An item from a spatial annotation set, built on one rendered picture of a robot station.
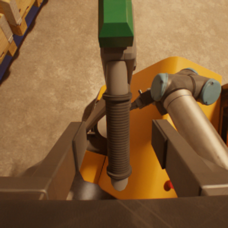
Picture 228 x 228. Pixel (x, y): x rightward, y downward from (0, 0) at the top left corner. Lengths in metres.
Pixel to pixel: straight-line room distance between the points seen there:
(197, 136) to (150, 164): 0.40
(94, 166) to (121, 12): 1.10
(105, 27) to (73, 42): 1.72
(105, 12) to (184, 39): 2.34
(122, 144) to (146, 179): 0.56
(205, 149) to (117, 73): 0.28
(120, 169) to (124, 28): 0.19
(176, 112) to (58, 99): 1.30
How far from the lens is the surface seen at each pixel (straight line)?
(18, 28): 1.55
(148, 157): 0.80
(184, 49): 2.41
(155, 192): 0.79
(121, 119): 0.22
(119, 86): 0.21
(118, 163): 0.25
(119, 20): 0.19
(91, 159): 1.22
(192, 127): 0.44
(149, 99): 0.63
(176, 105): 0.48
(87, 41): 1.93
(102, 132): 1.14
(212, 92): 0.62
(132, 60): 0.22
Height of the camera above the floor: 1.56
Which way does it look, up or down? 71 degrees down
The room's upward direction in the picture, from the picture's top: 52 degrees clockwise
